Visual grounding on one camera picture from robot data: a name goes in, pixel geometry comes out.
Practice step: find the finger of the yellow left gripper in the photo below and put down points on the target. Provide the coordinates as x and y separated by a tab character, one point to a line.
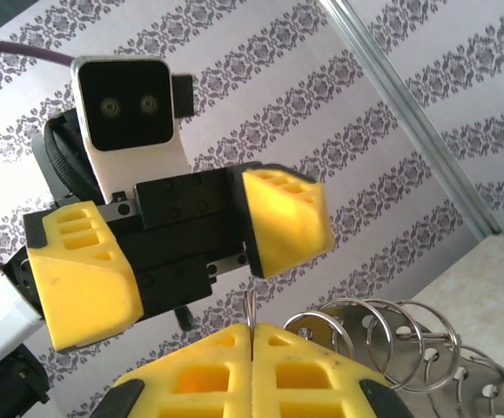
286	222
86	283

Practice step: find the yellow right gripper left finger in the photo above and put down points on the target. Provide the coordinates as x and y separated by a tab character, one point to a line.
199	383

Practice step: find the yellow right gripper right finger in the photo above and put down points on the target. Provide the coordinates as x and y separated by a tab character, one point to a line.
304	383

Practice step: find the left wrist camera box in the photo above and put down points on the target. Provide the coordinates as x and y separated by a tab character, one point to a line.
125	104

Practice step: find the aluminium frame post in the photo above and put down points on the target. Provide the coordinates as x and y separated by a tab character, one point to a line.
410	113

